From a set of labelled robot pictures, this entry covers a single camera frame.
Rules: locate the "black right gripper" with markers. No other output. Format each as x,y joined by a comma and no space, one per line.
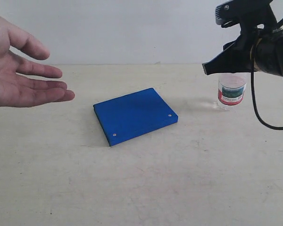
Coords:
236,57

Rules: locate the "clear plastic water bottle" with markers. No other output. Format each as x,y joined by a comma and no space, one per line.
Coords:
231,88

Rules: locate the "blue hardcover folder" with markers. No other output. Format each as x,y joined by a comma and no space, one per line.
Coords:
132,115

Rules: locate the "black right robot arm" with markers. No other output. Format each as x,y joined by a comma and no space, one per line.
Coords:
257,51

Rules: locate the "person's open hand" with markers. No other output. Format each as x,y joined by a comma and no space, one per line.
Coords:
24,83

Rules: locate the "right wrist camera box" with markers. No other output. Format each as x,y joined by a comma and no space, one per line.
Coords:
248,13

